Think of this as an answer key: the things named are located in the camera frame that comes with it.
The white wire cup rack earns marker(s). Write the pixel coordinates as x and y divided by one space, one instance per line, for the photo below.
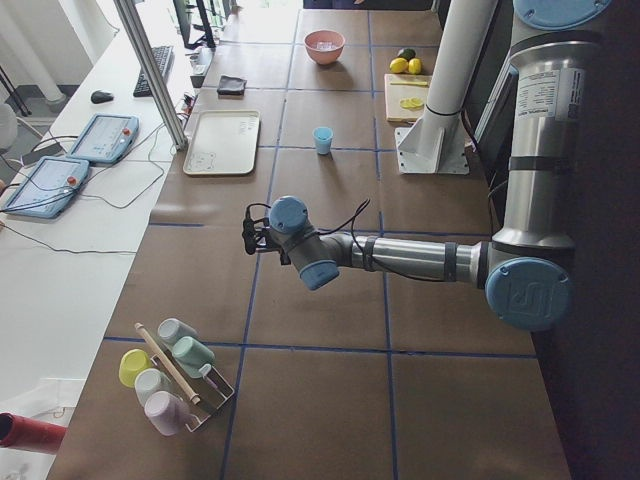
206 396

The computer mouse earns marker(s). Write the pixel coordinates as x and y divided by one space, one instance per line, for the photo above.
101 96

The red cylinder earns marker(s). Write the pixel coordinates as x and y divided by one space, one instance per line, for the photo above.
31 435

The pink cup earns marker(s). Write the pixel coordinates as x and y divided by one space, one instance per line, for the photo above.
167 412

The teach pendant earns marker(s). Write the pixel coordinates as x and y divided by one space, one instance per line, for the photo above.
105 139
49 188

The near teach pendant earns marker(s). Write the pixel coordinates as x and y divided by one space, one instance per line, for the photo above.
49 188

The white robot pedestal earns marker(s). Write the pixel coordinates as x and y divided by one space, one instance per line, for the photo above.
435 142

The far teach pendant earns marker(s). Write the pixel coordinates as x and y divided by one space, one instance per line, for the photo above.
105 139

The wooden cutting board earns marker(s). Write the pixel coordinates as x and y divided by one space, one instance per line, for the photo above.
405 96

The grey white cup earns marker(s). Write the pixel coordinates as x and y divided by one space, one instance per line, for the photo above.
150 381

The pink bowl of ice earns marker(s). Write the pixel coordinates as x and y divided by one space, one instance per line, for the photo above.
324 47

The yellow plastic knife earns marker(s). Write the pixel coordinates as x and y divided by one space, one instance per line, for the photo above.
424 84

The folded grey cloth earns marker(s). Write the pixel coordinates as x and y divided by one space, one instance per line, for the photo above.
231 86

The yellow lemon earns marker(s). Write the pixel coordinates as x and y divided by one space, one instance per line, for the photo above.
414 66
398 65

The light blue cup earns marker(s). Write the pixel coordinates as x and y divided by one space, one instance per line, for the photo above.
323 137

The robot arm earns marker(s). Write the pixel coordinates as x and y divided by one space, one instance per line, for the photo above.
522 269

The lemon slices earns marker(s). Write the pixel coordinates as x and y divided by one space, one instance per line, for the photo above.
411 103

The aluminium frame post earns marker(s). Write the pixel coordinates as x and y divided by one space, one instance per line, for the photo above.
133 26

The mint green cup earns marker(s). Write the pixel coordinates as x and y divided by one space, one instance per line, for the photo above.
191 355

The pale grey cup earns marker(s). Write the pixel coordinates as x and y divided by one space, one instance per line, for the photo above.
172 330

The yellow cup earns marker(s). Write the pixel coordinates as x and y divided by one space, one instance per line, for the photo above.
132 363

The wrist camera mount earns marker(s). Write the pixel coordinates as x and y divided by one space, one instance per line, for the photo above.
256 232

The cream bear tray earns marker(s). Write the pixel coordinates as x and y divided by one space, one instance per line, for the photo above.
223 143

